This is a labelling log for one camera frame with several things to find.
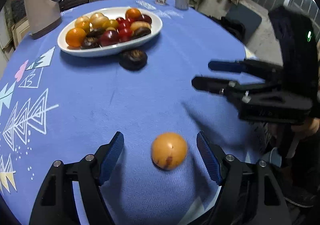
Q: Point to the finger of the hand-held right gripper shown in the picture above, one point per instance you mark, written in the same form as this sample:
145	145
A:
207	85
225	65

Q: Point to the white oval plate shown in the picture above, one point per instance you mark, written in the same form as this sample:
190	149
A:
156	23

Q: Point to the black bag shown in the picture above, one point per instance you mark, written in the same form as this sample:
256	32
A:
232	27

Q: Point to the dark water chestnut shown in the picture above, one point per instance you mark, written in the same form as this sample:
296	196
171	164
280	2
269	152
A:
96	33
132	59
141	33
89	43

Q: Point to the person's right hand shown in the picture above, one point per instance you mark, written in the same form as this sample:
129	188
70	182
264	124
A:
307	127

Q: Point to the red cherry tomato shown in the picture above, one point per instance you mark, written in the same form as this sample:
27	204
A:
123	26
125	33
120	20
129	20

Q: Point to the pale yellow round fruit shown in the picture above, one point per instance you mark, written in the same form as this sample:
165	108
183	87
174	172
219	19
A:
169	150
98	19

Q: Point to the dark grey flat cushion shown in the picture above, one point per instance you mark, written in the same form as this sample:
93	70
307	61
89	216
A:
246	17

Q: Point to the striped pepino melon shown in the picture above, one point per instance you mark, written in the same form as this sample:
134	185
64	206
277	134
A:
140	25

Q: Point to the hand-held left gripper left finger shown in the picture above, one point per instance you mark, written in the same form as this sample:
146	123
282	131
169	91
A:
112	157

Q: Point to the dark red plum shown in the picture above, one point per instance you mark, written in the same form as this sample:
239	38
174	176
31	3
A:
144	18
109	37

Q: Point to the orange mandarin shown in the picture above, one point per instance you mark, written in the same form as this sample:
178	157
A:
133	13
75	37

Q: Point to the blue printed tablecloth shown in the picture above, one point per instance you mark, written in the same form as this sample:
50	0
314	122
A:
125	105

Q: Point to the small yellow fruit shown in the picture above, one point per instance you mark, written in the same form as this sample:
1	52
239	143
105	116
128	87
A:
81	19

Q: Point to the beige thermos jug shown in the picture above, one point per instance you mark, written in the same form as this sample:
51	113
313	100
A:
42	5

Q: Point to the yellow-orange round fruit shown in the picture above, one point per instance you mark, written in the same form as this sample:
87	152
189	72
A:
110	24
84	27

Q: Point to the grey drink can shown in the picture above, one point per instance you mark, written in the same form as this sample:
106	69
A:
181	1

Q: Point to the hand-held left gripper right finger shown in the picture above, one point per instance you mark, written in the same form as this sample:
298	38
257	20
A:
207	157

